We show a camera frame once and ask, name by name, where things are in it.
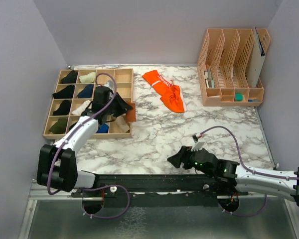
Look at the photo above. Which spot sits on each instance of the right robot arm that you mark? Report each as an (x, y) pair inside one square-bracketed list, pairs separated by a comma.
[(236, 176)]

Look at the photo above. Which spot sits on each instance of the blue rolled underwear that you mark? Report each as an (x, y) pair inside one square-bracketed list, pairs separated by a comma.
[(104, 128)]

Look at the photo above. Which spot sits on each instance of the black rolled underwear top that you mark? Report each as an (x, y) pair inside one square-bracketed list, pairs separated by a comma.
[(70, 78)]

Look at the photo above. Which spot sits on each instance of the wooden compartment organizer tray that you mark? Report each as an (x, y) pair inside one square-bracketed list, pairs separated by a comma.
[(123, 77)]

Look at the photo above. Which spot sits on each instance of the white rolled underwear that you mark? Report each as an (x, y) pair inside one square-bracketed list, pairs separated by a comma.
[(79, 105)]

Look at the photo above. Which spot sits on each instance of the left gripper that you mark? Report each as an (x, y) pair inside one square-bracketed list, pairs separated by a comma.
[(124, 106)]

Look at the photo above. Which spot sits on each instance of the white board in rack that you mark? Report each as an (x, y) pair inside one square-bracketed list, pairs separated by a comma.
[(256, 60)]

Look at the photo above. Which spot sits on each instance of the black rolled underwear bottom row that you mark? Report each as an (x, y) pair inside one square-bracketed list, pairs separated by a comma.
[(72, 125)]

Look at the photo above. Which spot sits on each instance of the green object in rack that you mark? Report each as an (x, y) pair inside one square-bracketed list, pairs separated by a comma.
[(238, 97)]

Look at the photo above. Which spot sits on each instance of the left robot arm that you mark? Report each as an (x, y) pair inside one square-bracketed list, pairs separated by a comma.
[(57, 166)]

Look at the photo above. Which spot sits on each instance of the black rolled underwear third row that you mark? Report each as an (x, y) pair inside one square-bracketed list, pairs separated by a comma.
[(63, 109)]

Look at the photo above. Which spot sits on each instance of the navy rolled underwear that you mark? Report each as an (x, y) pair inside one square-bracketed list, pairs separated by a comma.
[(86, 92)]

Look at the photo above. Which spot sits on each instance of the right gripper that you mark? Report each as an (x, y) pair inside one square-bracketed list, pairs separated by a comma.
[(183, 156)]

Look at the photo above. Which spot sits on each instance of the beige rolled underwear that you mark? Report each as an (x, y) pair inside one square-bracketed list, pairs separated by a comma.
[(121, 125)]

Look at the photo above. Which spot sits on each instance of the light green rolled underwear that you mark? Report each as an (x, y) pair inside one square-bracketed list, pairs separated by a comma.
[(88, 78)]

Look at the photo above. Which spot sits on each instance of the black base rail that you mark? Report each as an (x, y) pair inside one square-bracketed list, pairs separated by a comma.
[(156, 191)]

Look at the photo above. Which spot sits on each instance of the pink plastic file rack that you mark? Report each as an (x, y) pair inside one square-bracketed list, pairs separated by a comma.
[(221, 67)]

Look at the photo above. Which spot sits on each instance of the black rolled underwear second row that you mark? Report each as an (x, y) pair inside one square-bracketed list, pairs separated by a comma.
[(66, 93)]

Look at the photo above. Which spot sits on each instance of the bright orange underwear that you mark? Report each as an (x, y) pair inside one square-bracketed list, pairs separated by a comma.
[(170, 94)]

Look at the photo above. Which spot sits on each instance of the dark green rolled underwear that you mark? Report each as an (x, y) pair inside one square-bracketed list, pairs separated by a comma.
[(59, 127)]

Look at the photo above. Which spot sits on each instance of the rust brown underwear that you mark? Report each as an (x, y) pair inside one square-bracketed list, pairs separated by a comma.
[(131, 115)]

